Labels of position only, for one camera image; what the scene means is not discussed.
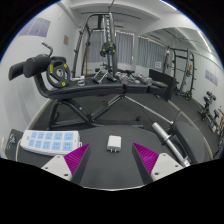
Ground small purple wall poster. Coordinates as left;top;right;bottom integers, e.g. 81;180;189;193
204;69;219;87

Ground black flat padded bench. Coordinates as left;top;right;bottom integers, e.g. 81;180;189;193
4;123;168;191

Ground long ceiling light strip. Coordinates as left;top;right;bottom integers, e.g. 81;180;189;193
159;0;178;11

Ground black bench with roller pads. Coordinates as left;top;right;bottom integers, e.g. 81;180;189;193
8;41;169;129

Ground white power strip blue sockets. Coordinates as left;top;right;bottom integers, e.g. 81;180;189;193
19;129;83;157

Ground pale purple wall poster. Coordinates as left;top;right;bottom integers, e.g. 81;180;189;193
18;17;52;38

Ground black box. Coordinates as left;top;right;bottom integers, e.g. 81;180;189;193
148;68;177;102

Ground black exercise equipment stand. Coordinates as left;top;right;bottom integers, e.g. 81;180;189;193
199;90;224;134

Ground metal spring collar clip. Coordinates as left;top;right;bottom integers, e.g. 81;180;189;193
9;133;18;148

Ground black power rack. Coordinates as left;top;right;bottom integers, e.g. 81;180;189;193
164;46;198;101

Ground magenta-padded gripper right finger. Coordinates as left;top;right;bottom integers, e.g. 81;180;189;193
132;143;184;185

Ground black weight plate yellow marks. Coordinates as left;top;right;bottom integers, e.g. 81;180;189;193
45;59;72;89

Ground grey cable machine frame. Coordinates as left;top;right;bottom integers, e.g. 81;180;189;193
71;13;119;79

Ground white charger block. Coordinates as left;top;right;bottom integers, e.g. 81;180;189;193
106;134;122;154

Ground short ceiling light strip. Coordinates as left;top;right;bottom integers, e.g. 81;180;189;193
197;30;212;53

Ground group of chrome dumbbells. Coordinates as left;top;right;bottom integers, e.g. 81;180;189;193
114;69;154;87

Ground black plate on cable machine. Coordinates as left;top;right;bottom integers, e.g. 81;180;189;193
100;41;117;57

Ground metal triangle cable handle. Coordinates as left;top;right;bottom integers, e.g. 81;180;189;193
92;68;118;84

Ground black seat pad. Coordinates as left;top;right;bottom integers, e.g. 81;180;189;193
173;120;208;164

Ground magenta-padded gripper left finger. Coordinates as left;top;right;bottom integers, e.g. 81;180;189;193
41;143;92;186

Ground grey window curtain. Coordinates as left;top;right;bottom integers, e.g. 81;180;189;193
87;29;134;66
137;35;167;69

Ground white power strip cable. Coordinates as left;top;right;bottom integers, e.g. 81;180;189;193
14;139;24;160

